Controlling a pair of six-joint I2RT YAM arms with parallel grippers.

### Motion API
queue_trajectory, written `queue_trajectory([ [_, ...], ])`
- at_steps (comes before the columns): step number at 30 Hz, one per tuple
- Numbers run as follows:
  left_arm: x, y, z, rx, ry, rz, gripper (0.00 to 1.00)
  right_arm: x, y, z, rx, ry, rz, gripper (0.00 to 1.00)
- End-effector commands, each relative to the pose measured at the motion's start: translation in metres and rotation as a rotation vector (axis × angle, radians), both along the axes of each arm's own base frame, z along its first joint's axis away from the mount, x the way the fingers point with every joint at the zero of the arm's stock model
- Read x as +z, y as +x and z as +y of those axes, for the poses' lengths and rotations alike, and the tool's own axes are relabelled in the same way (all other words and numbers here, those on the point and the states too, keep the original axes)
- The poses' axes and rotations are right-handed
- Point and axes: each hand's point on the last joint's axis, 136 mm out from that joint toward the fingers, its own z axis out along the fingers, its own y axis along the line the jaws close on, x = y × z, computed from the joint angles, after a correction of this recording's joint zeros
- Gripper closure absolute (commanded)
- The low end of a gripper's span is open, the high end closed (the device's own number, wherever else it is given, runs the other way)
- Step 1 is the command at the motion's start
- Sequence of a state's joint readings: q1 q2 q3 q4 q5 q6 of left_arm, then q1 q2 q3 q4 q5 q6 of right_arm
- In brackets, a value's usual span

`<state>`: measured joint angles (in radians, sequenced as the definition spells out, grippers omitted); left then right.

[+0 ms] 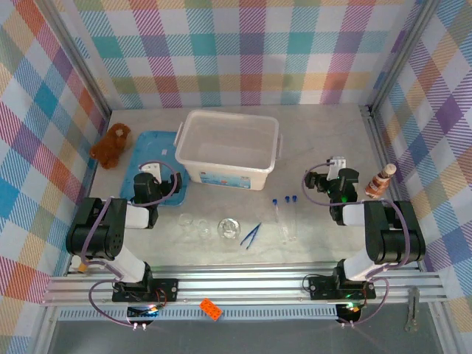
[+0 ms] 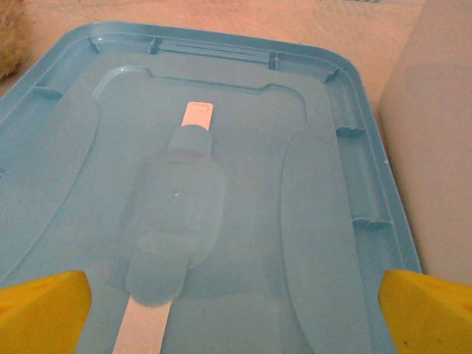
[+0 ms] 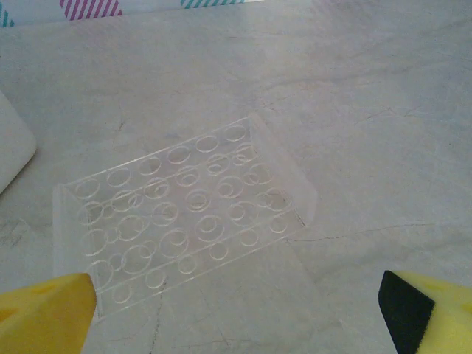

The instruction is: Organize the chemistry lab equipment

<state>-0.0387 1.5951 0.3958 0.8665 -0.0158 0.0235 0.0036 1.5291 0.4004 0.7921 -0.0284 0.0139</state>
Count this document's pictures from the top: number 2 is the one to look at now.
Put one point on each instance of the brown plush toy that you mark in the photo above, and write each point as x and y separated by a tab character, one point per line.
11	37

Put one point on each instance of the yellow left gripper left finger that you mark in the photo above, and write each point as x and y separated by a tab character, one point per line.
40	317

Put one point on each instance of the blue plastic box lid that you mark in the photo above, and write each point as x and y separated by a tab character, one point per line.
258	184

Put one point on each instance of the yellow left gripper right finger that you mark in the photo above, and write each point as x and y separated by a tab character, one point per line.
431	321

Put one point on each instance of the translucent white storage box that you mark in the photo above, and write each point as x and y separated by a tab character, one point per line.
435	129

